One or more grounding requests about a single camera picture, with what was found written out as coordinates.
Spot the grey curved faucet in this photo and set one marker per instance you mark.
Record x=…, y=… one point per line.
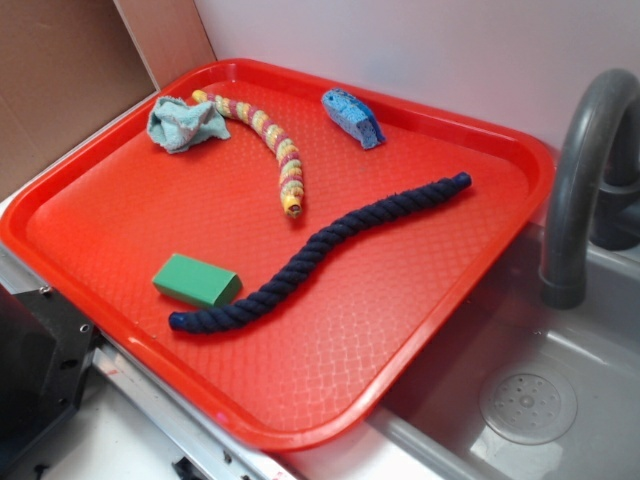
x=595, y=195

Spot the brown cardboard panel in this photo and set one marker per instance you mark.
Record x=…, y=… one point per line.
x=68, y=68

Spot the grey plastic sink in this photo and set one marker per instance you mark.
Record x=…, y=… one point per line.
x=432, y=410

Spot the blue sponge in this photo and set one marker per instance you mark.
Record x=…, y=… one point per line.
x=354, y=117

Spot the green rectangular block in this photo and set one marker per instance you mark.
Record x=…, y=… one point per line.
x=196, y=283

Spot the red plastic tray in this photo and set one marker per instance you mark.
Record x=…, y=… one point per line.
x=102, y=223

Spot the light blue crumpled cloth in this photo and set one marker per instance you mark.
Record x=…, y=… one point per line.
x=176, y=126

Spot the black metal bracket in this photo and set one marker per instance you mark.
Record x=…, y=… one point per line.
x=46, y=349

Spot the sink drain strainer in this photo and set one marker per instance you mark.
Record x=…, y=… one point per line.
x=527, y=404

